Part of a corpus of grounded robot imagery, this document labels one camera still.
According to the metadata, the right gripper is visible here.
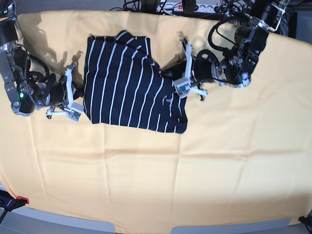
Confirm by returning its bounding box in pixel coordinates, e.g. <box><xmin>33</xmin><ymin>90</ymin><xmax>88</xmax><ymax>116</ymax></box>
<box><xmin>36</xmin><ymin>62</ymin><xmax>77</xmax><ymax>119</ymax></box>

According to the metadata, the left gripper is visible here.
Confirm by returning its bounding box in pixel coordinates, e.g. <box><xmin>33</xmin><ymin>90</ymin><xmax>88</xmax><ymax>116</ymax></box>
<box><xmin>179</xmin><ymin>31</ymin><xmax>223</xmax><ymax>101</ymax></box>

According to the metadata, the navy white striped T-shirt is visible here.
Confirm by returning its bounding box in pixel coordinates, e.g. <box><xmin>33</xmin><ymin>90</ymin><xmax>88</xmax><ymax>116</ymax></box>
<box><xmin>83</xmin><ymin>30</ymin><xmax>188</xmax><ymax>134</ymax></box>

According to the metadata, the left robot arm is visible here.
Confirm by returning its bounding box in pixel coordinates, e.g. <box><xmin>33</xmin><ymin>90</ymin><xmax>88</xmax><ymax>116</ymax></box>
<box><xmin>173</xmin><ymin>0</ymin><xmax>289</xmax><ymax>98</ymax></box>

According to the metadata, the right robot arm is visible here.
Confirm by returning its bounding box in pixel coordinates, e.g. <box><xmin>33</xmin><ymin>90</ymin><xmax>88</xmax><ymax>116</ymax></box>
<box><xmin>0</xmin><ymin>0</ymin><xmax>84</xmax><ymax>122</ymax></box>

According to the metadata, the white power strip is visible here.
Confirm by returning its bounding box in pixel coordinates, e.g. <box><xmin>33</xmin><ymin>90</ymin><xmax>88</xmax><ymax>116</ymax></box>
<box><xmin>157</xmin><ymin>2</ymin><xmax>220</xmax><ymax>14</ymax></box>

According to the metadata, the yellow table cloth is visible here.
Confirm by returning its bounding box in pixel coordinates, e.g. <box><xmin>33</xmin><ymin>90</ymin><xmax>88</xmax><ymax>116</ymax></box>
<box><xmin>0</xmin><ymin>9</ymin><xmax>312</xmax><ymax>234</ymax></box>

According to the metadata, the blue red clamp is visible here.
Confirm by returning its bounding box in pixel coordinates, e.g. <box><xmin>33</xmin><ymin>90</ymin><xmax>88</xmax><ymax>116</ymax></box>
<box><xmin>0</xmin><ymin>190</ymin><xmax>29</xmax><ymax>212</ymax></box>

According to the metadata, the black clamp right corner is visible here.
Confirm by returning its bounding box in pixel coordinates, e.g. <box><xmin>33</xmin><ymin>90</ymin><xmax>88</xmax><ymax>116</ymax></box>
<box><xmin>298</xmin><ymin>215</ymin><xmax>312</xmax><ymax>234</ymax></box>

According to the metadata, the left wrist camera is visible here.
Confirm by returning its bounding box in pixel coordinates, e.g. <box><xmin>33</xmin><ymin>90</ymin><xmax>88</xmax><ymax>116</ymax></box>
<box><xmin>173</xmin><ymin>78</ymin><xmax>191</xmax><ymax>99</ymax></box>

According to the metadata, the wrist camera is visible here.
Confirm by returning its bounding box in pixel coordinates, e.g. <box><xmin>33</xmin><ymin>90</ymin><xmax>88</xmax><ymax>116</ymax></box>
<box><xmin>173</xmin><ymin>78</ymin><xmax>191</xmax><ymax>99</ymax></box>
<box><xmin>64</xmin><ymin>102</ymin><xmax>84</xmax><ymax>122</ymax></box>

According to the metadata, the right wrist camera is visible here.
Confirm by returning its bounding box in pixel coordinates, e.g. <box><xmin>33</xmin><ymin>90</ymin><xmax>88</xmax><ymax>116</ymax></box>
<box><xmin>64</xmin><ymin>102</ymin><xmax>84</xmax><ymax>122</ymax></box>

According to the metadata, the black camera stand pole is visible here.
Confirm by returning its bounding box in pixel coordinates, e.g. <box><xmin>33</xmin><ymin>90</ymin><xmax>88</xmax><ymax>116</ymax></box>
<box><xmin>140</xmin><ymin>0</ymin><xmax>160</xmax><ymax>13</ymax></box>

